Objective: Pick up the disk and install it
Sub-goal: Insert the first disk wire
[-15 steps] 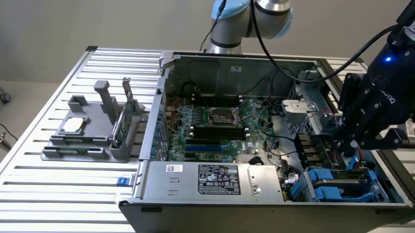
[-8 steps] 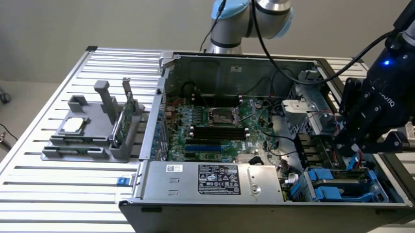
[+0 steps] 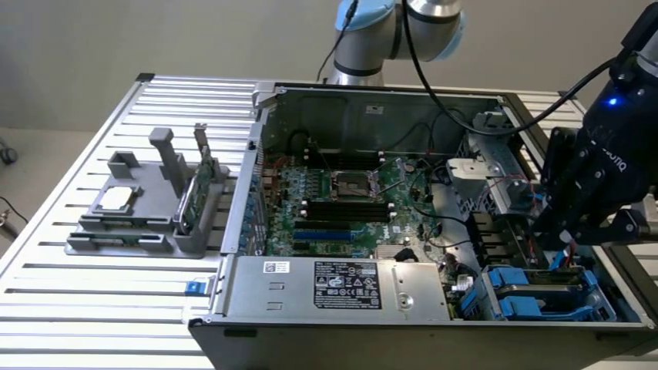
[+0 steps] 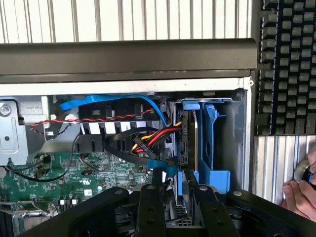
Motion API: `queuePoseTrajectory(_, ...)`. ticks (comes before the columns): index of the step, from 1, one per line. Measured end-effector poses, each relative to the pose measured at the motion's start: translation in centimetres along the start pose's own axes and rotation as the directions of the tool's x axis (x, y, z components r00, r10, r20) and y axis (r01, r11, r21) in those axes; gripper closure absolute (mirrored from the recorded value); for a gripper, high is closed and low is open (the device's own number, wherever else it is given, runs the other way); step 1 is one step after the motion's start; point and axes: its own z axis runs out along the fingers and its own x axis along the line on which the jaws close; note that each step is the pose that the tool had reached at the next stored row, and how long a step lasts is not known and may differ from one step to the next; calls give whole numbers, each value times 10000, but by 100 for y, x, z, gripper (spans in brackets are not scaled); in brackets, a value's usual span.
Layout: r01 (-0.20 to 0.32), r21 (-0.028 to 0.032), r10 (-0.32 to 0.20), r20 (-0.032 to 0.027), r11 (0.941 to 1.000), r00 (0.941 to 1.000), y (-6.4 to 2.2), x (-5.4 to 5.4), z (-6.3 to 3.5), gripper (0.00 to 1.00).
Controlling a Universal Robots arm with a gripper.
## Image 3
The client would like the green RAM stick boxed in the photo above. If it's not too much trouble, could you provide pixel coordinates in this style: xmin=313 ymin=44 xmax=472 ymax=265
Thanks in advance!
xmin=70 ymin=232 xmax=145 ymax=248

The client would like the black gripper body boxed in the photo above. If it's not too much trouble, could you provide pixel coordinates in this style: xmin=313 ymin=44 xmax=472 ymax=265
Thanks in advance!
xmin=574 ymin=52 xmax=658 ymax=217

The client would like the silver chipset heatsink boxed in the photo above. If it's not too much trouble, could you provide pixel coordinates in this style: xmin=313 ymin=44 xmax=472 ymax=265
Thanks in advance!
xmin=377 ymin=245 xmax=414 ymax=262

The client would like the green graphics card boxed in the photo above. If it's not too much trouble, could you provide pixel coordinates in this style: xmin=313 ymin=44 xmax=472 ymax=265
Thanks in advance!
xmin=181 ymin=122 xmax=219 ymax=234

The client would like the black wire in case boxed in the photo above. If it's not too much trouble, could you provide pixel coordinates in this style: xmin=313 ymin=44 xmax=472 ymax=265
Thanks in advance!
xmin=390 ymin=106 xmax=488 ymax=156

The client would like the open black PC case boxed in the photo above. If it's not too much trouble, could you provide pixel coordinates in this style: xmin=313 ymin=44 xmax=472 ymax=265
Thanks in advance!
xmin=187 ymin=80 xmax=658 ymax=370

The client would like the red wire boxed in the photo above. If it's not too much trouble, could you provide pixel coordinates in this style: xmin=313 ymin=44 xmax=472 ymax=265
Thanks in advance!
xmin=520 ymin=215 xmax=544 ymax=267

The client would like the green motherboard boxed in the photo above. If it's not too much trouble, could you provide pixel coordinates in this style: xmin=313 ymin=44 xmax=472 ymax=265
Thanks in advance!
xmin=258 ymin=153 xmax=454 ymax=264

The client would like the black floor cable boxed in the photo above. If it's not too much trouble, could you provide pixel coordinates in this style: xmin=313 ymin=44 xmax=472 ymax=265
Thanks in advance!
xmin=0 ymin=195 xmax=30 ymax=225

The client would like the silver power supply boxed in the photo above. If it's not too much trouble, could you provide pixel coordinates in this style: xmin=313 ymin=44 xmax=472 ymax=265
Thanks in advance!
xmin=222 ymin=256 xmax=454 ymax=321

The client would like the CPU socket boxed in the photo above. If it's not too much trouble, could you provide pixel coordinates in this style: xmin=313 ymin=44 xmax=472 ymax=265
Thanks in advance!
xmin=329 ymin=168 xmax=386 ymax=202

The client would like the silver CPU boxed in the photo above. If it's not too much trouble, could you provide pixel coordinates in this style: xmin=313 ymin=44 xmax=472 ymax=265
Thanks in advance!
xmin=99 ymin=187 xmax=142 ymax=212

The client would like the silver metal drive cage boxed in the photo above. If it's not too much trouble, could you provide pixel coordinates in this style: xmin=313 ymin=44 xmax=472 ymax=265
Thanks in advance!
xmin=445 ymin=110 xmax=542 ymax=217

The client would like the silver disk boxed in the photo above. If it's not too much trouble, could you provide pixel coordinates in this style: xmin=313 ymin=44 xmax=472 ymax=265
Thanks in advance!
xmin=173 ymin=176 xmax=199 ymax=237

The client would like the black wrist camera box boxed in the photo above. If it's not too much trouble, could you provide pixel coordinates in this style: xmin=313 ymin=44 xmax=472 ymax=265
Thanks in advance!
xmin=620 ymin=0 xmax=658 ymax=52

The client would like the black chair wheel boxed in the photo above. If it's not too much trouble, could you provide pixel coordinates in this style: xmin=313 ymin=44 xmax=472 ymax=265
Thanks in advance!
xmin=0 ymin=141 xmax=21 ymax=167

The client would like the grey parts rack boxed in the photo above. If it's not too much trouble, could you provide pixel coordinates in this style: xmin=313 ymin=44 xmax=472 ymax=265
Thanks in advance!
xmin=65 ymin=128 xmax=233 ymax=261

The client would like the blue data wire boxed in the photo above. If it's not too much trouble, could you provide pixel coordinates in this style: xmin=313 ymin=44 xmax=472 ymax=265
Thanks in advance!
xmin=548 ymin=237 xmax=578 ymax=271

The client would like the thick black gripper cable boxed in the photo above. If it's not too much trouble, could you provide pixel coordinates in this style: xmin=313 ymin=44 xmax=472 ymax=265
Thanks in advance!
xmin=401 ymin=0 xmax=627 ymax=136

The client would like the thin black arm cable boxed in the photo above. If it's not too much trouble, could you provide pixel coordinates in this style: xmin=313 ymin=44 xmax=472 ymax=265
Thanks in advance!
xmin=320 ymin=0 xmax=362 ymax=84

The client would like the blue expansion slot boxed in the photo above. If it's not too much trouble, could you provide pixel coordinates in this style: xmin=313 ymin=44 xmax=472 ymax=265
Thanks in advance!
xmin=294 ymin=230 xmax=354 ymax=241

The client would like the black expansion slot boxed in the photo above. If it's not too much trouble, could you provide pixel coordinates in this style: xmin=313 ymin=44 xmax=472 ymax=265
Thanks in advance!
xmin=294 ymin=221 xmax=352 ymax=232

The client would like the blue disk bay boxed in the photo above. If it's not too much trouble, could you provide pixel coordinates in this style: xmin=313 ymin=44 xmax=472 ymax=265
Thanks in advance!
xmin=461 ymin=264 xmax=621 ymax=322

